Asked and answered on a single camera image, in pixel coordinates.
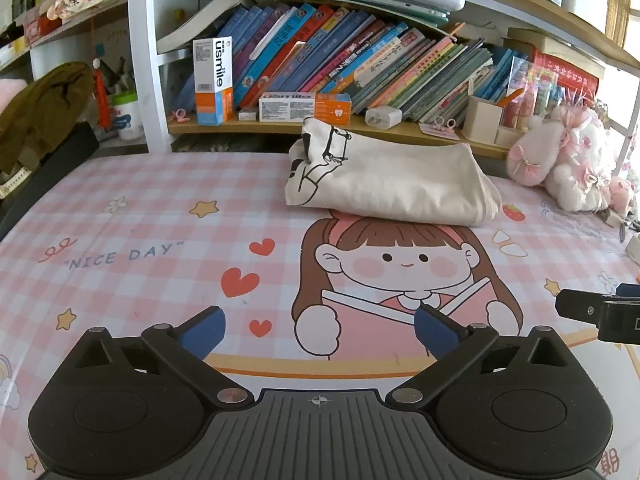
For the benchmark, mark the row of colourful books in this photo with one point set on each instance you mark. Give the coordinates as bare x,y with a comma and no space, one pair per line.
350,60

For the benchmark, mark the pink patterned boxes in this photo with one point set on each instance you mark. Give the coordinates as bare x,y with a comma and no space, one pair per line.
530,95

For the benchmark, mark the black side table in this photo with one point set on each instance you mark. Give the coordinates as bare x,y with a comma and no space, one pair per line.
65,160

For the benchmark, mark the small pink plush toy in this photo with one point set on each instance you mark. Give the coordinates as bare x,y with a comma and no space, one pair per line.
622,195

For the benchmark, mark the cream pen holder box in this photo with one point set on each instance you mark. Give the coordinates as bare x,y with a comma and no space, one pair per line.
482,117

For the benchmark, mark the tall white orange carton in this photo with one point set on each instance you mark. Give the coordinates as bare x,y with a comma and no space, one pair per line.
212,80

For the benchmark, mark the small pink hair clip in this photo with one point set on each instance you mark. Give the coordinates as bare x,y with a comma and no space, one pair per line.
180,115

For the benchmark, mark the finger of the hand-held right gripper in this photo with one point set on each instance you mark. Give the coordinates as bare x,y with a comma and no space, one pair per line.
575,302
630,290

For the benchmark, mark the red tassel charm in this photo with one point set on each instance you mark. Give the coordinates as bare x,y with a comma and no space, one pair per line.
101,95

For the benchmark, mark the flat white orange carton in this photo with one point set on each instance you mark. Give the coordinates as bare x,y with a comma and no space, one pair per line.
305,107

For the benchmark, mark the red boxed book set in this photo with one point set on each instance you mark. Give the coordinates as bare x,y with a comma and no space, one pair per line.
565,72

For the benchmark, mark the white and wood bookshelf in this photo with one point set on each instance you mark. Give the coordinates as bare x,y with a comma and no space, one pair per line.
145,85

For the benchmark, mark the white wristwatch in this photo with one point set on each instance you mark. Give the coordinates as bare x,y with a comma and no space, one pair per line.
15,185

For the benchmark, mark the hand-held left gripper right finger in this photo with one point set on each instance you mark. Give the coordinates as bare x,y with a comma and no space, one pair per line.
435,330

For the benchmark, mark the pink fluffy garment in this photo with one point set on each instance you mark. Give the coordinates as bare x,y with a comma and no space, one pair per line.
10,100

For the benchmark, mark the pink checked cartoon mat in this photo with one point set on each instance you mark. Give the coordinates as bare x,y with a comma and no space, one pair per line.
150,240

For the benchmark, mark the white cup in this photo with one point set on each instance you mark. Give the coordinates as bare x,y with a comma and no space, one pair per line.
126,117

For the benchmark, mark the olive brown garment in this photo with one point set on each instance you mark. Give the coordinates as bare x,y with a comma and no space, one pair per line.
45,110

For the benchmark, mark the pink hair clip card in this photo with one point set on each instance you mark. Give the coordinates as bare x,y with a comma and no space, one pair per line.
440,127

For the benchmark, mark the white and pink plush bunny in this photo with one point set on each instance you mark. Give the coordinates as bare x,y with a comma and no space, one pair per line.
570,170

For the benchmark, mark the white charger adapter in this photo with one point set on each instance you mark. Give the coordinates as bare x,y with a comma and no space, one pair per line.
384,117

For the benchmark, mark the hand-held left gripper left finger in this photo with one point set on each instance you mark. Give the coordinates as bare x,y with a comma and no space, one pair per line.
205,332

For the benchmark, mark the low cream box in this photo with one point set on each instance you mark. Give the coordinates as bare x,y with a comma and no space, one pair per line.
510,137

